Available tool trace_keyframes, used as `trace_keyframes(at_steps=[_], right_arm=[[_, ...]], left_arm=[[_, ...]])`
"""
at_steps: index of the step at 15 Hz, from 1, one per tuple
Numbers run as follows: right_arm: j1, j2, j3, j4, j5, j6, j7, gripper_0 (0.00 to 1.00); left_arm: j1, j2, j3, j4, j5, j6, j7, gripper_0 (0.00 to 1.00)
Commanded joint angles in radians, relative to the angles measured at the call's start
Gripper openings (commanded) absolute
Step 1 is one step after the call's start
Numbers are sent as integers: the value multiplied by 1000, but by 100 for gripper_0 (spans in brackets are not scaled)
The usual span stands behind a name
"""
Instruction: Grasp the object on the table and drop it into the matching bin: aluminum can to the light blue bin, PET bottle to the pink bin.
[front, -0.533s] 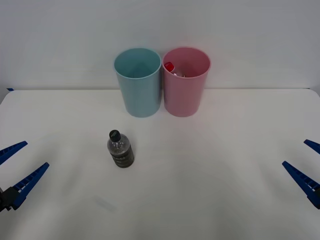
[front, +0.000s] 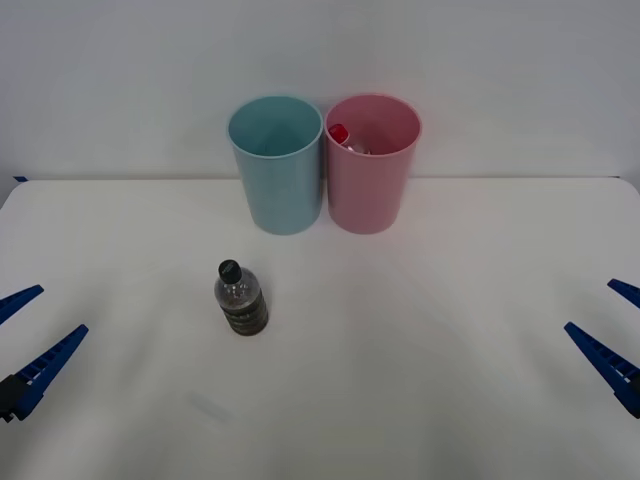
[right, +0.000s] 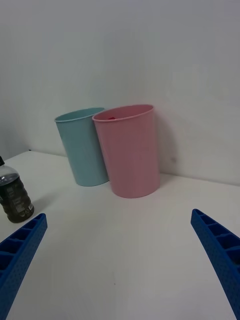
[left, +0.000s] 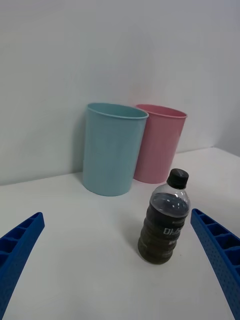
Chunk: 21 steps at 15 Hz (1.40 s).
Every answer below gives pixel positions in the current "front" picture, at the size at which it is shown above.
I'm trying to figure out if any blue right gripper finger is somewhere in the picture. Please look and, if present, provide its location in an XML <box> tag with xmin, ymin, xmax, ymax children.
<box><xmin>563</xmin><ymin>321</ymin><xmax>640</xmax><ymax>419</ymax></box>
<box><xmin>606</xmin><ymin>278</ymin><xmax>640</xmax><ymax>307</ymax></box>

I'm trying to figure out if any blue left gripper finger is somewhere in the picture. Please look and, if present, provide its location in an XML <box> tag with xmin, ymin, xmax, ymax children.
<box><xmin>0</xmin><ymin>284</ymin><xmax>45</xmax><ymax>326</ymax></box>
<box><xmin>0</xmin><ymin>324</ymin><xmax>89</xmax><ymax>424</ymax></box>

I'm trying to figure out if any dark bottle with black cap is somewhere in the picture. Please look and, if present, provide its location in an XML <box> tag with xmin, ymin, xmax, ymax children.
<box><xmin>213</xmin><ymin>258</ymin><xmax>271</xmax><ymax>337</ymax></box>

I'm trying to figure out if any pink plastic bin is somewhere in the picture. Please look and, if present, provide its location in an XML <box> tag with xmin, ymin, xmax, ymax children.
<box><xmin>323</xmin><ymin>92</ymin><xmax>424</xmax><ymax>235</ymax></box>

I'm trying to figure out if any pale blue plastic bin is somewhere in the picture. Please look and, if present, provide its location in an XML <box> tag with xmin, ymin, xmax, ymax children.
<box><xmin>227</xmin><ymin>94</ymin><xmax>324</xmax><ymax>236</ymax></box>

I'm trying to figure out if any clear bottle with red cap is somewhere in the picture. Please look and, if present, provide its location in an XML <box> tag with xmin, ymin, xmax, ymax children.
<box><xmin>327</xmin><ymin>122</ymin><xmax>374</xmax><ymax>155</ymax></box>

